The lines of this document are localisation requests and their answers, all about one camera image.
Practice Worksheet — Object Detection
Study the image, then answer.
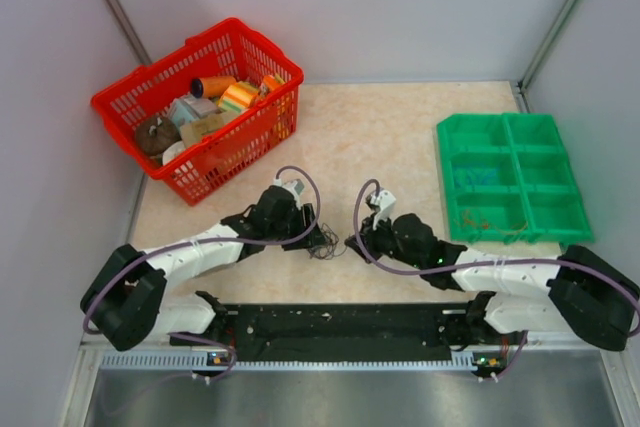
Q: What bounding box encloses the pale blue box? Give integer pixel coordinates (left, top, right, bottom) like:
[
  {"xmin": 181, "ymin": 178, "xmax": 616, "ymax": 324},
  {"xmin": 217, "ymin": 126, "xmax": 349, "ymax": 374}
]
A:
[{"xmin": 166, "ymin": 94, "xmax": 219, "ymax": 127}]

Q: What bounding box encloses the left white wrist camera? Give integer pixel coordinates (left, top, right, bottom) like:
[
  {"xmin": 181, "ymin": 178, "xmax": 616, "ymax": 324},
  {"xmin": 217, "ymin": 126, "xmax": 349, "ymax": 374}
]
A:
[{"xmin": 273, "ymin": 178, "xmax": 305, "ymax": 210}]

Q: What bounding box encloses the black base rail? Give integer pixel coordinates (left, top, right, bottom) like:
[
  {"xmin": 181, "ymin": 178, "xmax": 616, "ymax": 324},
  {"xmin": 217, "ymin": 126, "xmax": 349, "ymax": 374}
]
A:
[{"xmin": 169, "ymin": 302, "xmax": 506, "ymax": 363}]

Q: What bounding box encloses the green compartment tray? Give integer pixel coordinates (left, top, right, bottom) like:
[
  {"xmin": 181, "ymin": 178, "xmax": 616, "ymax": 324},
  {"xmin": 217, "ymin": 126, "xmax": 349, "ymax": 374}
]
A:
[{"xmin": 436, "ymin": 113, "xmax": 594, "ymax": 245}]

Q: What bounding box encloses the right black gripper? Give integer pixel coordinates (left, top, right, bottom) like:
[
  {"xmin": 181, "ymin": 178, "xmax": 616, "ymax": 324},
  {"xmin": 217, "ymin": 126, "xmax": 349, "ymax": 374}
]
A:
[{"xmin": 345, "ymin": 211, "xmax": 424, "ymax": 270}]

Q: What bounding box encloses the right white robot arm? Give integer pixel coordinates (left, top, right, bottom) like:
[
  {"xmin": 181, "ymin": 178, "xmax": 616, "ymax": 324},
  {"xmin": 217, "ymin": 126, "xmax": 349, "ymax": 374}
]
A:
[{"xmin": 345, "ymin": 214, "xmax": 639, "ymax": 351}]

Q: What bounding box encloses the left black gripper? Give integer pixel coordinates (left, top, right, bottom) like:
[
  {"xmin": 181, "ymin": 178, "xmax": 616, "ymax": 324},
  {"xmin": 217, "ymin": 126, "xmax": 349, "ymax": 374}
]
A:
[{"xmin": 267, "ymin": 203, "xmax": 327, "ymax": 250}]

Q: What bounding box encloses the yellow striped sponge pack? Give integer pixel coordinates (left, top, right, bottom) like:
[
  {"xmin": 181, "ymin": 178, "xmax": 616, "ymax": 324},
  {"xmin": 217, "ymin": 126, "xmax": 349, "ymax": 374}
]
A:
[{"xmin": 218, "ymin": 81, "xmax": 260, "ymax": 113}]

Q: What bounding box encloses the orange snack packet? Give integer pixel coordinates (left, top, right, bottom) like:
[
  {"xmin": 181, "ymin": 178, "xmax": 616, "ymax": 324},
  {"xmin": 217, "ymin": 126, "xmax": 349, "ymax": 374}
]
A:
[{"xmin": 259, "ymin": 73, "xmax": 285, "ymax": 98}]

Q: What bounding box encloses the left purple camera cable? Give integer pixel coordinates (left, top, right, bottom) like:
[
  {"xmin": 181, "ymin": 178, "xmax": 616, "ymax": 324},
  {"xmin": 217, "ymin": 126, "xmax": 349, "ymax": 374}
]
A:
[{"xmin": 82, "ymin": 165, "xmax": 322, "ymax": 383}]

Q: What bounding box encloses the white round lid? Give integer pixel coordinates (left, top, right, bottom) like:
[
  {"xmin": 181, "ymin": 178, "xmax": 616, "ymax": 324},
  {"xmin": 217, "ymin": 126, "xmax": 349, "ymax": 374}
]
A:
[{"xmin": 161, "ymin": 140, "xmax": 187, "ymax": 166}]

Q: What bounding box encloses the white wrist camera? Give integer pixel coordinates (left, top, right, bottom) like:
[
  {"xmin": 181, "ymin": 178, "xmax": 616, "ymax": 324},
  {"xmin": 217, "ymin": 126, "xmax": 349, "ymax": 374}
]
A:
[
  {"xmin": 365, "ymin": 189, "xmax": 396, "ymax": 230},
  {"xmin": 273, "ymin": 178, "xmax": 305, "ymax": 210}
]

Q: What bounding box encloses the red plastic shopping basket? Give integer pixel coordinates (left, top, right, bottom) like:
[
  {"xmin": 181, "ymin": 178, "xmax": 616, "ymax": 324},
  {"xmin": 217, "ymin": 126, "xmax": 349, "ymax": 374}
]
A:
[{"xmin": 91, "ymin": 18, "xmax": 304, "ymax": 206}]

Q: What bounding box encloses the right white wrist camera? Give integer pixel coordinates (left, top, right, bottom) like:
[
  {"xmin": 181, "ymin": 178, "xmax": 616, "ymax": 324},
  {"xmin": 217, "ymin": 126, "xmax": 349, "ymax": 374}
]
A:
[{"xmin": 365, "ymin": 189, "xmax": 396, "ymax": 230}]

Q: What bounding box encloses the thin red wire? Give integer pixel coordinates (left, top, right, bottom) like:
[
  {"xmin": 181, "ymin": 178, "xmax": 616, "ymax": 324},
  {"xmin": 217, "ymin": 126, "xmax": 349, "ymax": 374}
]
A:
[{"xmin": 452, "ymin": 209, "xmax": 534, "ymax": 243}]

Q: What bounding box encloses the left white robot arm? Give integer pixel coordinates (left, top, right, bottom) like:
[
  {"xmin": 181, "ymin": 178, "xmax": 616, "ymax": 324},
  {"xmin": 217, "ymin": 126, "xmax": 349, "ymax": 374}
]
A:
[{"xmin": 81, "ymin": 183, "xmax": 328, "ymax": 351}]

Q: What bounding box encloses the brown round bun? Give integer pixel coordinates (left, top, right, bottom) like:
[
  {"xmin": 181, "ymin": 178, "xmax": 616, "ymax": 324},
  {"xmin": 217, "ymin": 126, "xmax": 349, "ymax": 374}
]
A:
[{"xmin": 134, "ymin": 114, "xmax": 181, "ymax": 157}]

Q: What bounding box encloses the dark wire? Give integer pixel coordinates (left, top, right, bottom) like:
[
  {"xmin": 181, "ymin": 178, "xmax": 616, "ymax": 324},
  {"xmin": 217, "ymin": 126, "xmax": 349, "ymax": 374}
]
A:
[{"xmin": 307, "ymin": 221, "xmax": 347, "ymax": 261}]

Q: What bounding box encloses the brown cardboard box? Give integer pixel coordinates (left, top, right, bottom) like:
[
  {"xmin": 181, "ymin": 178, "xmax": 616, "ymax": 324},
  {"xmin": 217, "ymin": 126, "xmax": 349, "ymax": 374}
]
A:
[{"xmin": 180, "ymin": 111, "xmax": 238, "ymax": 148}]

